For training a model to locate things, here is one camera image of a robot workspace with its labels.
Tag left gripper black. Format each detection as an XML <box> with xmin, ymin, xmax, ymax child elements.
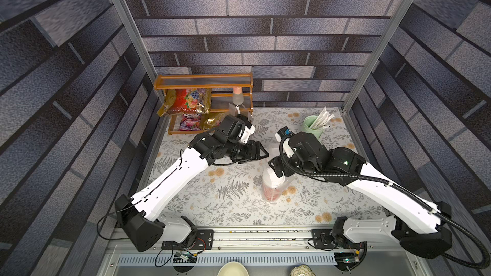
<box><xmin>225</xmin><ymin>139</ymin><xmax>271</xmax><ymax>162</ymax></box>

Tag clear plastic carrier bag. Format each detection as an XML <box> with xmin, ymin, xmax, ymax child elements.
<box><xmin>228</xmin><ymin>103</ymin><xmax>252</xmax><ymax>121</ymax></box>

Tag red cup white lid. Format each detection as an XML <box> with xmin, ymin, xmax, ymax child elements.
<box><xmin>262</xmin><ymin>167</ymin><xmax>287</xmax><ymax>202</ymax></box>

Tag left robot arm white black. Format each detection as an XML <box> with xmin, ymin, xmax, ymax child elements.
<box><xmin>115</xmin><ymin>114</ymin><xmax>268</xmax><ymax>252</ymax></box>

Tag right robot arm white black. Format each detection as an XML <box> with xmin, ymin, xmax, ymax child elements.
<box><xmin>270</xmin><ymin>127</ymin><xmax>452</xmax><ymax>259</ymax></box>

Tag gold snack bag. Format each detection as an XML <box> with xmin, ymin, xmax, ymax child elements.
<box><xmin>200</xmin><ymin>112</ymin><xmax>227</xmax><ymax>130</ymax></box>

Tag green straw holder cup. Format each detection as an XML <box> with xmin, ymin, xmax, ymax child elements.
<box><xmin>302</xmin><ymin>115</ymin><xmax>324</xmax><ymax>139</ymax></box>

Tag white wrapped straws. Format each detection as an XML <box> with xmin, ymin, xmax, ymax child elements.
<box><xmin>310</xmin><ymin>108</ymin><xmax>335</xmax><ymax>130</ymax></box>

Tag small pink white bottle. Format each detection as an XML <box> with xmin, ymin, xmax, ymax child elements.
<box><xmin>232</xmin><ymin>87</ymin><xmax>244</xmax><ymax>106</ymax></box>

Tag colourful candy bag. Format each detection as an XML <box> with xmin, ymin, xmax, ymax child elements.
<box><xmin>178</xmin><ymin>114</ymin><xmax>202</xmax><ymax>131</ymax></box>

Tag orange two-tier shelf rack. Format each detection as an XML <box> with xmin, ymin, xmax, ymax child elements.
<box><xmin>154</xmin><ymin>73</ymin><xmax>253</xmax><ymax>115</ymax></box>

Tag red snack bag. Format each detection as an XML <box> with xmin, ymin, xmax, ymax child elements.
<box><xmin>157</xmin><ymin>88</ymin><xmax>212</xmax><ymax>116</ymax></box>

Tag patterned round object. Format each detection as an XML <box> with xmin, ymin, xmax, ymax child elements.
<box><xmin>289</xmin><ymin>264</ymin><xmax>315</xmax><ymax>276</ymax></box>

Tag white bowl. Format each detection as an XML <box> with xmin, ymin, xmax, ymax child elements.
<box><xmin>217</xmin><ymin>262</ymin><xmax>249</xmax><ymax>276</ymax></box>

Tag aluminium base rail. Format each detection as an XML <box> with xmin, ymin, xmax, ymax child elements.
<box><xmin>98</xmin><ymin>227</ymin><xmax>423</xmax><ymax>275</ymax></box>

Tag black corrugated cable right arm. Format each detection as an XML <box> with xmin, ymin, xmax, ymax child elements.
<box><xmin>279</xmin><ymin>135</ymin><xmax>491</xmax><ymax>270</ymax></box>

